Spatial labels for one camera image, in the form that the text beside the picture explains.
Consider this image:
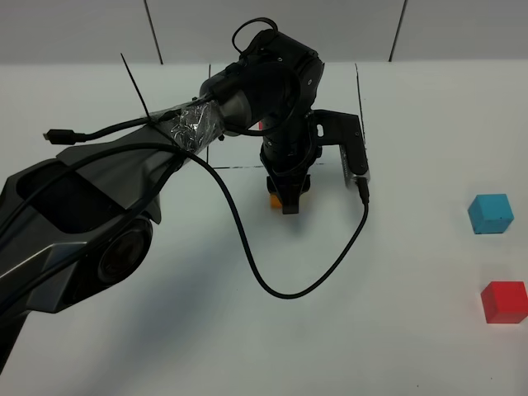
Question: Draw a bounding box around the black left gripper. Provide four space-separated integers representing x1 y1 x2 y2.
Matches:
260 111 317 215

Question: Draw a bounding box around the orange cube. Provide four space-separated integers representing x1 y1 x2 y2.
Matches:
270 194 282 209

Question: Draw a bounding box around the blue cube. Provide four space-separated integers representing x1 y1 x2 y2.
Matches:
468 194 515 234

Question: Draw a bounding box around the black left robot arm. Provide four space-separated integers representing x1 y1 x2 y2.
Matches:
1 28 324 361

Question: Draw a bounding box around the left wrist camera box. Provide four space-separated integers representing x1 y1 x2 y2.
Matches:
310 110 370 195

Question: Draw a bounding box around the black left camera cable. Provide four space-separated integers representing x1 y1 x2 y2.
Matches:
43 127 371 299

